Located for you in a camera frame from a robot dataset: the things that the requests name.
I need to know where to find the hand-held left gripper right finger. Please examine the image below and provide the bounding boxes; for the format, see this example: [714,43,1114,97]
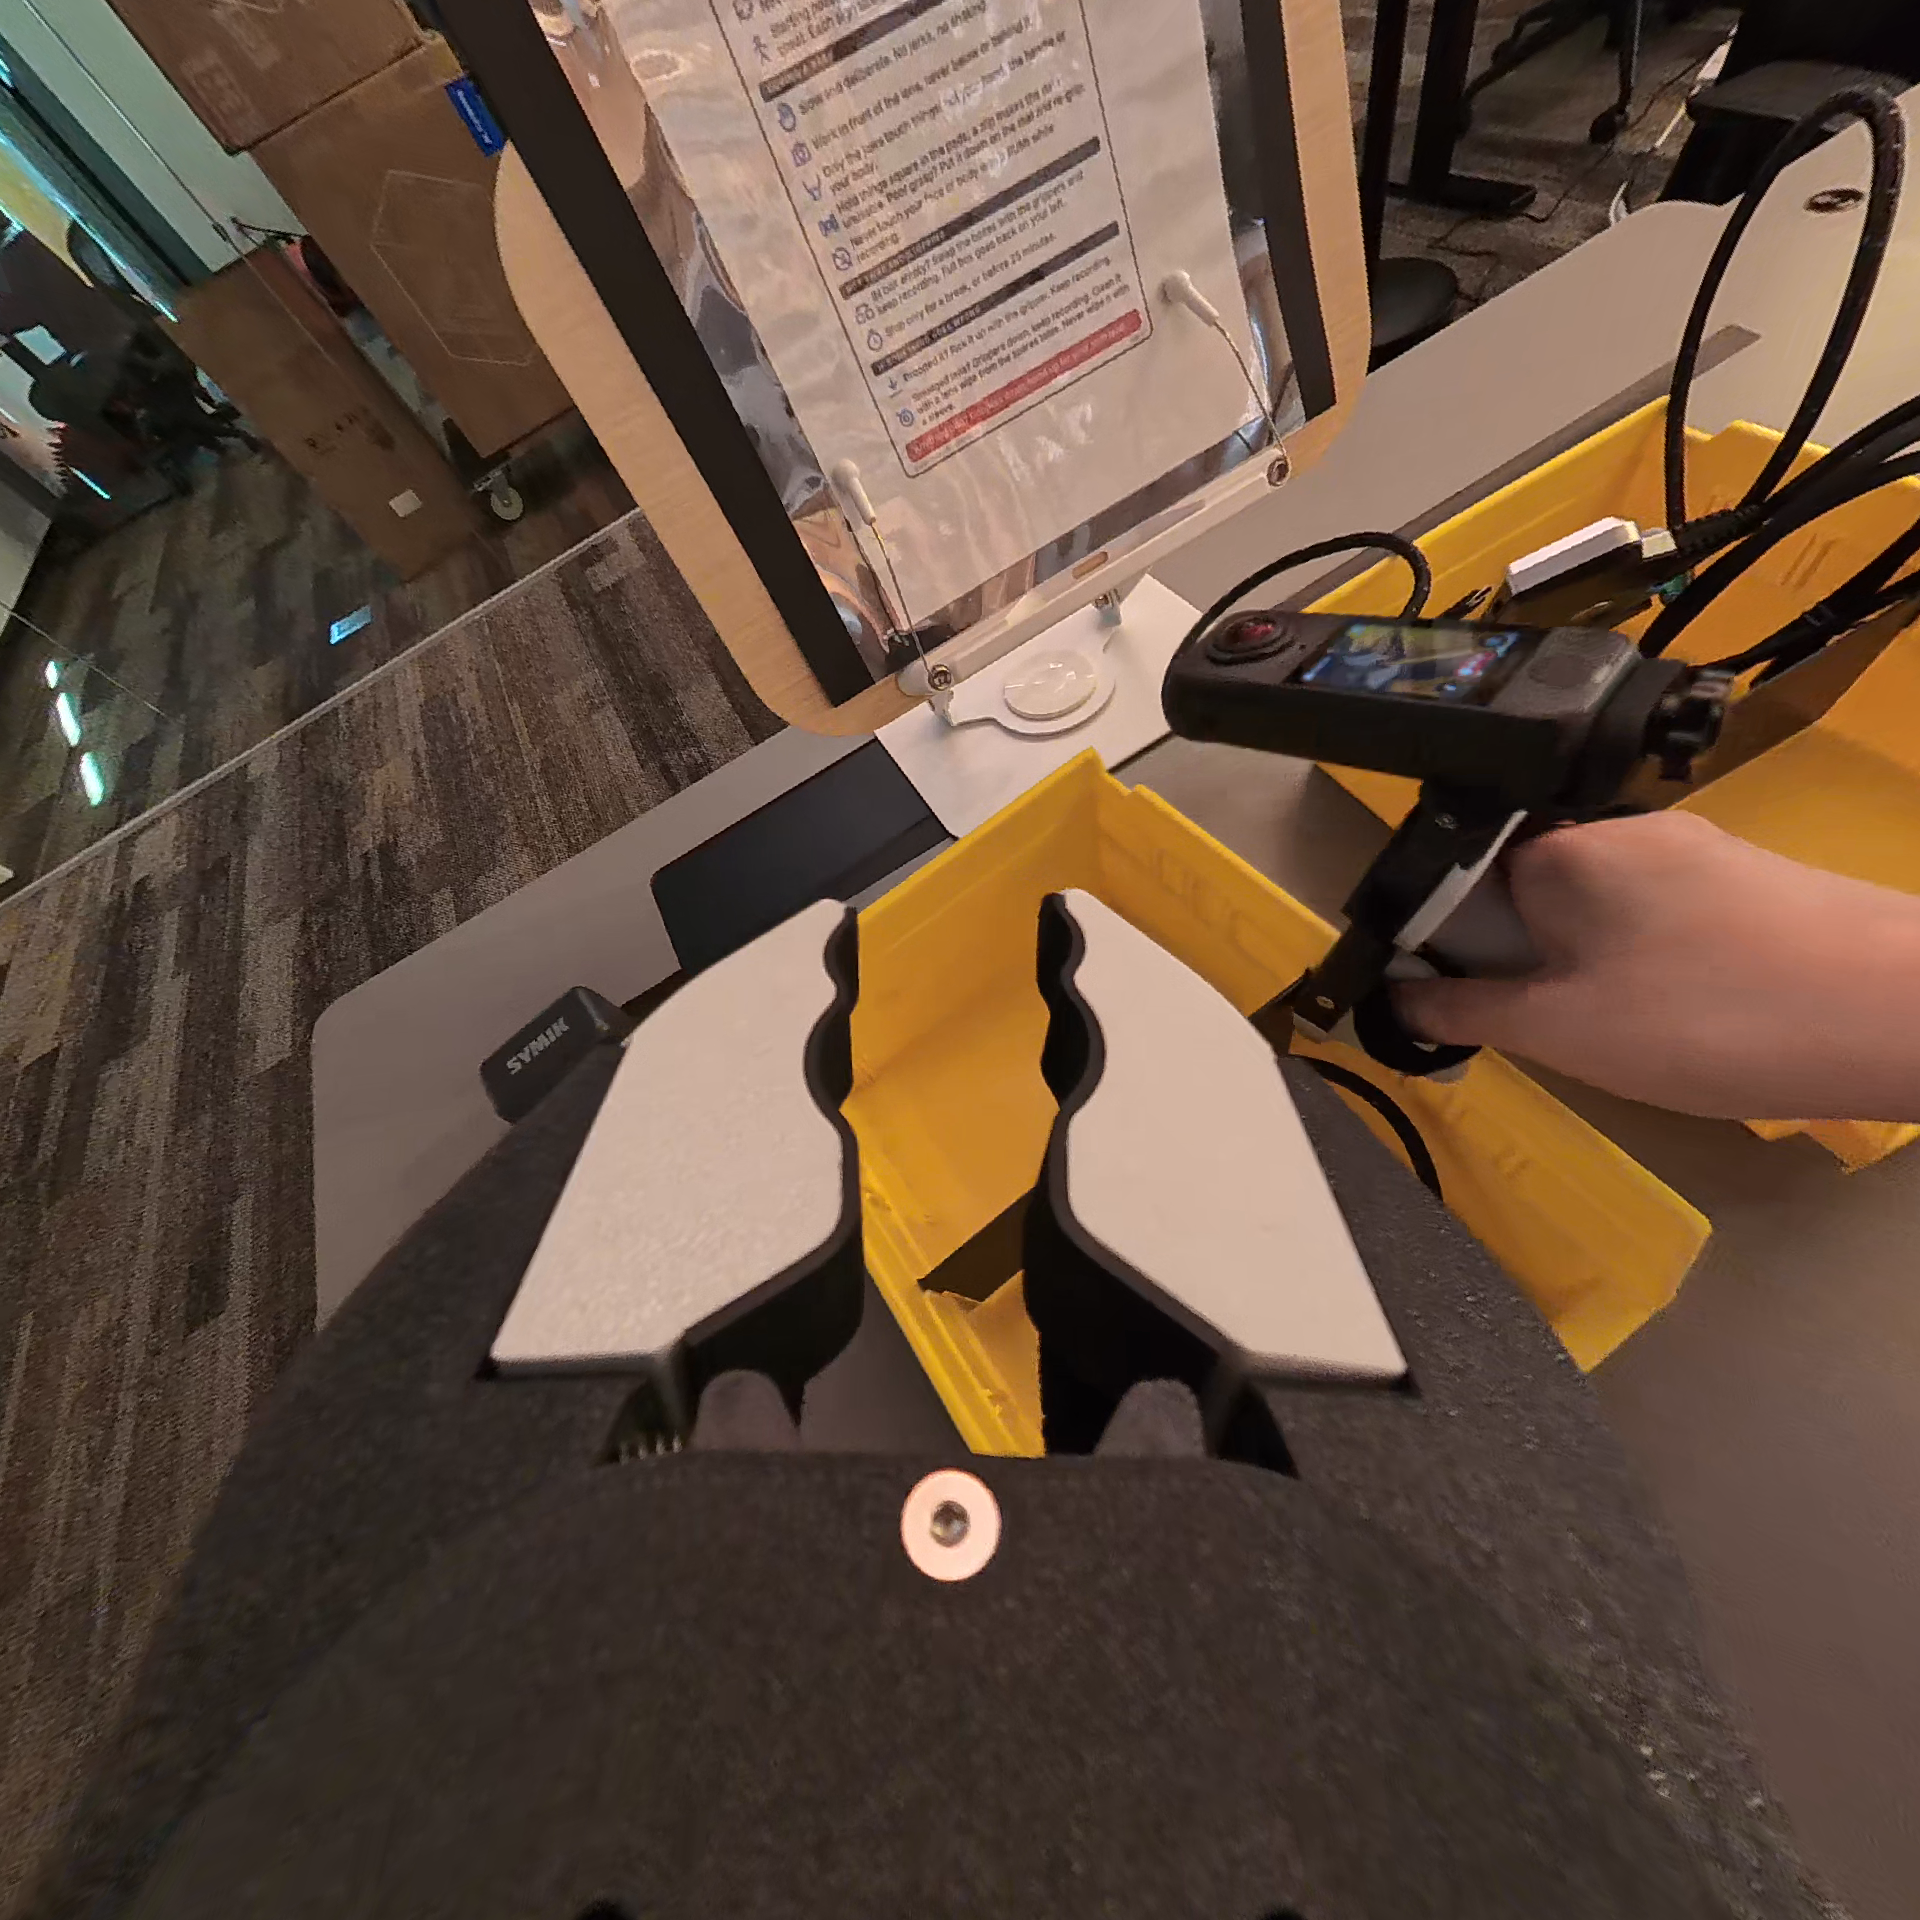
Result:
[1024,887,1412,1419]

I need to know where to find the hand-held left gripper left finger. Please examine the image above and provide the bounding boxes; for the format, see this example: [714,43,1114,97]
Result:
[487,897,874,1419]

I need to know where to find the silver hdmi port adapter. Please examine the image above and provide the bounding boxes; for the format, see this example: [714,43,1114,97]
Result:
[1231,516,1654,633]

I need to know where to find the yellow plastic bin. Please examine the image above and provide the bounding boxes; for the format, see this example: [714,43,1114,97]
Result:
[840,748,1714,1460]
[1304,398,1920,1175]

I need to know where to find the black hdmi cable green plugs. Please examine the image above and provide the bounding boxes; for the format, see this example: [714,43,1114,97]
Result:
[1642,82,1920,669]

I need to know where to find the person's right hand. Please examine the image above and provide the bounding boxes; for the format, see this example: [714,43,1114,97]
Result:
[1383,809,1876,1124]

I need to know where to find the small black box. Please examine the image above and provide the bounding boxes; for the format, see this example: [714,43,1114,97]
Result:
[481,986,633,1124]

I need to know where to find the dark desk pad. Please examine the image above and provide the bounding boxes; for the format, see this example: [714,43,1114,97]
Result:
[649,739,951,974]

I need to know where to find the black round stool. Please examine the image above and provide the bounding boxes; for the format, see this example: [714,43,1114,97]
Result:
[1358,251,1466,369]

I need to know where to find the black desk leg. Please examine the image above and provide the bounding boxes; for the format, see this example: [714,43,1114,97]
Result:
[1358,0,1538,213]

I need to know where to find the laminated instruction sheet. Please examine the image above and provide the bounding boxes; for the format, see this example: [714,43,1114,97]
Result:
[593,0,1292,633]

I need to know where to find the wooden framed sign board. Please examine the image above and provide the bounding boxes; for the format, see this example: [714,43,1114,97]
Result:
[428,0,1374,735]

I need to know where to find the large cardboard box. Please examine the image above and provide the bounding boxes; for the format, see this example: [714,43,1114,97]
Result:
[247,29,594,588]

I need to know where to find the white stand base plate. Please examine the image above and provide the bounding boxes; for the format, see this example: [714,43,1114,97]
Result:
[879,577,1203,827]

